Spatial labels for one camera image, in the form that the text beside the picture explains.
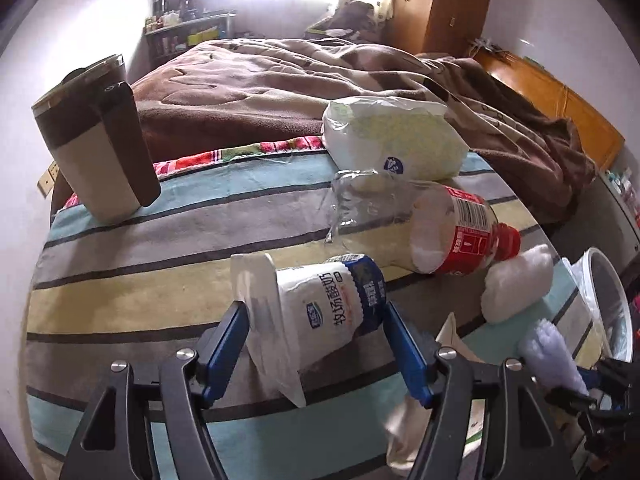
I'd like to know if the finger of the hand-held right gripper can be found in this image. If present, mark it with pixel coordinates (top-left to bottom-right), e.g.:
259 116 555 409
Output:
545 385 598 414
580 357 638 397

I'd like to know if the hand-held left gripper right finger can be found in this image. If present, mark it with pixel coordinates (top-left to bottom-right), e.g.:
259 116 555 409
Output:
382 301 557 480

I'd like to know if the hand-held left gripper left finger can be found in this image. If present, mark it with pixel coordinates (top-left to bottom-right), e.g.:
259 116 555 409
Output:
60 300 249 480

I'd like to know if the white foam fruit net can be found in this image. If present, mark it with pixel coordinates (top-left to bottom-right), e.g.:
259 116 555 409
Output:
517 320 591 397

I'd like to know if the white trash bin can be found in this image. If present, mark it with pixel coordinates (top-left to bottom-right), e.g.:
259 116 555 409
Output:
570 246 637 367

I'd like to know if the white yogurt cup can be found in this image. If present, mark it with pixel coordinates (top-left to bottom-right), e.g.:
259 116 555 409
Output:
230 252 388 408

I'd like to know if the striped tablecloth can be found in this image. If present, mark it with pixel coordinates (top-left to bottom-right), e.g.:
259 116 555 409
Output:
22 149 601 480

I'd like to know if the white tissue wad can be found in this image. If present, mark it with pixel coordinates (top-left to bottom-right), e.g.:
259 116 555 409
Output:
481 244 554 324

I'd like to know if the clear bottle with red label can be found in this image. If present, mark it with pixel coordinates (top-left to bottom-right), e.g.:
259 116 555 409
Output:
325 169 522 277

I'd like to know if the grey bedside cabinet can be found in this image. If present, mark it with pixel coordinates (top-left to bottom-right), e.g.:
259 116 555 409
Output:
550 170 640 262

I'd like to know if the pale green tissue pack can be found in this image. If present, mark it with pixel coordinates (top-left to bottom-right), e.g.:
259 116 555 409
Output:
321 96 471 181

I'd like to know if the brown and cream mug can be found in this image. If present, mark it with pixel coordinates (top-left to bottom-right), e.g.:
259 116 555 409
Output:
31 54 162 225

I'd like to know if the brown patterned blanket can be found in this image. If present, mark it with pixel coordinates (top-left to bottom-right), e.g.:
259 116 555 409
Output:
131 37 598 224

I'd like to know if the wooden headboard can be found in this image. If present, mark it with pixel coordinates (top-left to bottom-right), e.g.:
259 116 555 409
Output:
472 50 626 174

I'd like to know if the power strip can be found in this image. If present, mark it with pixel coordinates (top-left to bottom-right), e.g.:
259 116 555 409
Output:
467 37 509 56

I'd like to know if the group of toiletry bottles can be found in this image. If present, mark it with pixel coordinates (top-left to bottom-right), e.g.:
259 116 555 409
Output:
145 0 202 29

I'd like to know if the brown teddy bear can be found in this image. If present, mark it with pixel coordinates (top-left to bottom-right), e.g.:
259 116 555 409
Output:
305 0 381 41

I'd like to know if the wooden wardrobe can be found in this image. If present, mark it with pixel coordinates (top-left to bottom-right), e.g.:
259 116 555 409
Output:
387 0 496 59

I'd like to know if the wall socket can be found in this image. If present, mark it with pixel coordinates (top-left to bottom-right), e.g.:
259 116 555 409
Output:
37 162 61 199

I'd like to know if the wall shelf unit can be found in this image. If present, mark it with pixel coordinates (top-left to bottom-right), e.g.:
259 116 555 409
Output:
144 10 237 59

